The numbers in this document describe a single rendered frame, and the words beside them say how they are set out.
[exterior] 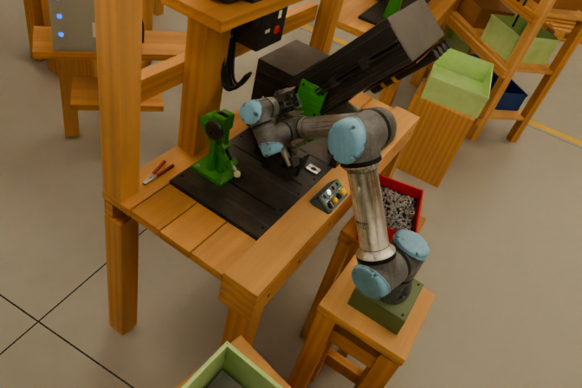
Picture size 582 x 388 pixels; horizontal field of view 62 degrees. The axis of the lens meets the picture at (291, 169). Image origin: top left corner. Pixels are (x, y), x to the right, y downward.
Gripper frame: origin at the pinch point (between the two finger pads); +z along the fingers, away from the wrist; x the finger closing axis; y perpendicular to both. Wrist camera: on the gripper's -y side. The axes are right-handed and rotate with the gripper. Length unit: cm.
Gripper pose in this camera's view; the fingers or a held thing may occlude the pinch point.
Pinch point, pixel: (292, 102)
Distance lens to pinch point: 190.6
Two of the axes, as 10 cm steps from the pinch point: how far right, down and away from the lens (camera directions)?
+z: 4.7, -2.3, 8.5
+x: -3.4, -9.4, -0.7
